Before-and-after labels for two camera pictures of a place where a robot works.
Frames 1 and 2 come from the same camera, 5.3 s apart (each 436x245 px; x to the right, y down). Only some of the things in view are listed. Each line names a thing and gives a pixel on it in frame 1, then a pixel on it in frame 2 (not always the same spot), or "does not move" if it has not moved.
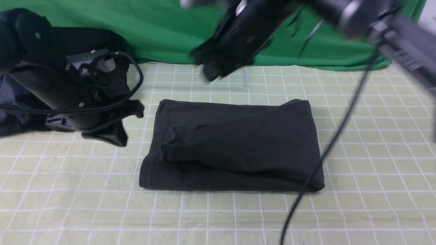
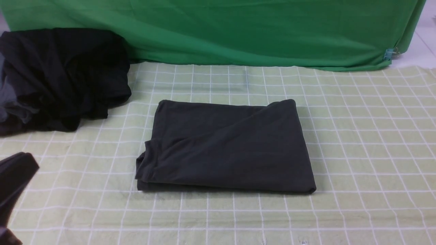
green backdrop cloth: x=169 y=31 does not move
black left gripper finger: x=117 y=134 -> x=16 y=172
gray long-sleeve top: x=206 y=146 does not move
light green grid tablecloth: x=375 y=130 does not move
